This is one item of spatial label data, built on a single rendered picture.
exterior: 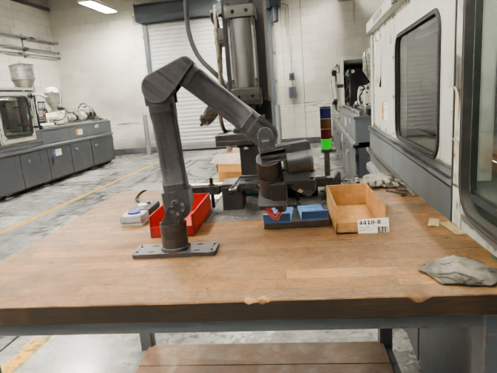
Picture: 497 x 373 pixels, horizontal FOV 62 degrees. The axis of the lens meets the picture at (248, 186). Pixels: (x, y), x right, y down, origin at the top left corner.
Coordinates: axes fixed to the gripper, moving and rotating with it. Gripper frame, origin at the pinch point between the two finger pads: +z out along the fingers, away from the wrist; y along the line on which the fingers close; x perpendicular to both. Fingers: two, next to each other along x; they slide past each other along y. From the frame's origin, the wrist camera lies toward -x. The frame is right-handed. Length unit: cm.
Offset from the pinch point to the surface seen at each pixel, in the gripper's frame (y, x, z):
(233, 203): 18.2, 15.5, 12.5
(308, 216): 1.1, -8.3, 1.3
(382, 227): -3.9, -26.3, 0.4
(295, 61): 872, 29, 381
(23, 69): 591, 516, 219
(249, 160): 46, 14, 17
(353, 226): -3.9, -19.3, -0.3
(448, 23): 59, -52, -23
